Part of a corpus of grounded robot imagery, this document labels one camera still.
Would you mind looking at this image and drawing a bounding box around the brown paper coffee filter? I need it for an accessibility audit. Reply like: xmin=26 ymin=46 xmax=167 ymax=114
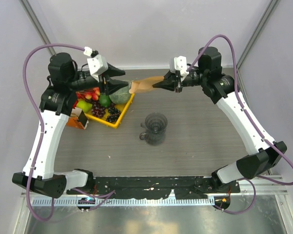
xmin=129 ymin=76 xmax=164 ymax=94

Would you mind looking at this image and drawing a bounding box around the clear glass coffee server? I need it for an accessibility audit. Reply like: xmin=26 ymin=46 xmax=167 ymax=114
xmin=139 ymin=131 xmax=166 ymax=146

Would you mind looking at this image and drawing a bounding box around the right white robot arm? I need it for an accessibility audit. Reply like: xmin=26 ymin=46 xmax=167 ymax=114
xmin=153 ymin=47 xmax=287 ymax=192

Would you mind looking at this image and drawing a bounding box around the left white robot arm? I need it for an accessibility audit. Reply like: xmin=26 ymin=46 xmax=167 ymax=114
xmin=12 ymin=51 xmax=128 ymax=198

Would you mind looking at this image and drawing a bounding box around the orange coffee filter box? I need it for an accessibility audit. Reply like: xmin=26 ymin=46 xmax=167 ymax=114
xmin=66 ymin=107 xmax=89 ymax=130

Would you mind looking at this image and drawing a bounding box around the green netted melon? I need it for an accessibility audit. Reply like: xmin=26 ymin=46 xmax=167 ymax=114
xmin=109 ymin=80 xmax=131 ymax=104

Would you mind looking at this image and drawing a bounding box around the red cherry bunch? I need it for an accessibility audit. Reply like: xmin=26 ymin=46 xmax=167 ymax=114
xmin=76 ymin=87 xmax=101 ymax=101

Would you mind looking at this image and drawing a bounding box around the yellow plastic fruit tray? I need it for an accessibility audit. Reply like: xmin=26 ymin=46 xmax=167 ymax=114
xmin=74 ymin=87 xmax=134 ymax=129

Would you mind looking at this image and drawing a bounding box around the black grape bunch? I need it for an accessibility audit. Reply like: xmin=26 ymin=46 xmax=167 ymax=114
xmin=106 ymin=102 xmax=121 ymax=123

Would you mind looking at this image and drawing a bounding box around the dark red grape bunch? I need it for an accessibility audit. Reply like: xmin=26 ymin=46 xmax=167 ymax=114
xmin=91 ymin=101 xmax=106 ymax=118

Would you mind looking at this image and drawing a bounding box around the green pear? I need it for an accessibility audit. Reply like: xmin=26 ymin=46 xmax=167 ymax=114
xmin=76 ymin=100 xmax=92 ymax=113

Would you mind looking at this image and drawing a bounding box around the red apple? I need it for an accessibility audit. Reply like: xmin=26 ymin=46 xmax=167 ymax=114
xmin=73 ymin=100 xmax=79 ymax=109

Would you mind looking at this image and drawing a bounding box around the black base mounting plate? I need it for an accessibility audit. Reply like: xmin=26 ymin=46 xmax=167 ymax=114
xmin=77 ymin=176 xmax=240 ymax=200

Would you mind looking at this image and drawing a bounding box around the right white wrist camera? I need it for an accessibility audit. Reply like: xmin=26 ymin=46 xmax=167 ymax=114
xmin=169 ymin=56 xmax=189 ymax=77

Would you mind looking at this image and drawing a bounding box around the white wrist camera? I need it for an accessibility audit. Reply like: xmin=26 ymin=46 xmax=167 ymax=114
xmin=84 ymin=47 xmax=108 ymax=82
xmin=169 ymin=56 xmax=189 ymax=77

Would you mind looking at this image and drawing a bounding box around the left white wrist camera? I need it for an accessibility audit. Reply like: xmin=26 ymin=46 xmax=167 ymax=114
xmin=84 ymin=47 xmax=108 ymax=82

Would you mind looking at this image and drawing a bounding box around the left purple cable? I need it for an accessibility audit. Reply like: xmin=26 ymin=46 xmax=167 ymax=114
xmin=22 ymin=43 xmax=117 ymax=222

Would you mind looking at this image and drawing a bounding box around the purple cable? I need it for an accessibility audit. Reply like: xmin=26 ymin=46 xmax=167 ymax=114
xmin=187 ymin=34 xmax=293 ymax=215
xmin=22 ymin=43 xmax=117 ymax=222

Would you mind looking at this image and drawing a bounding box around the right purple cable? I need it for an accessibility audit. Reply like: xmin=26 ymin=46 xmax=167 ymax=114
xmin=187 ymin=34 xmax=293 ymax=215

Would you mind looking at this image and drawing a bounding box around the white slotted cable duct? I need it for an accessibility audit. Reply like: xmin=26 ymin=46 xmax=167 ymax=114
xmin=32 ymin=196 xmax=215 ymax=207

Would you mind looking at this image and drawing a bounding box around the aluminium frame rail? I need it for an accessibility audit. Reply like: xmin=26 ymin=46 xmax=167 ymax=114
xmin=21 ymin=174 xmax=289 ymax=197

